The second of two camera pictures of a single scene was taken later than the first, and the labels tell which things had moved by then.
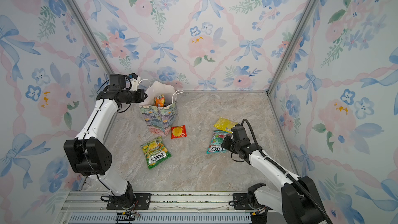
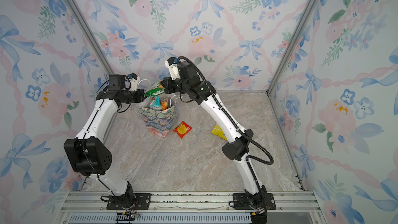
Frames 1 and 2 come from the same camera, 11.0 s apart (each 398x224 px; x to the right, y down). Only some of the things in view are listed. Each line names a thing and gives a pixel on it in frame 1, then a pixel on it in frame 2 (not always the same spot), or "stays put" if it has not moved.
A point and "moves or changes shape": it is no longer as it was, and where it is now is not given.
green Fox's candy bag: [155, 152] → [158, 89]
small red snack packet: [178, 131] moves or changes shape
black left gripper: [140, 93] stays put
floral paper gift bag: [159, 117] stays put
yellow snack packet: [225, 124] moves or changes shape
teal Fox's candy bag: [215, 146] → [155, 102]
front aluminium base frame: [88, 207] stays put
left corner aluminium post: [76, 16] stays put
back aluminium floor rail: [225, 91] stays put
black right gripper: [226, 141] → [168, 87]
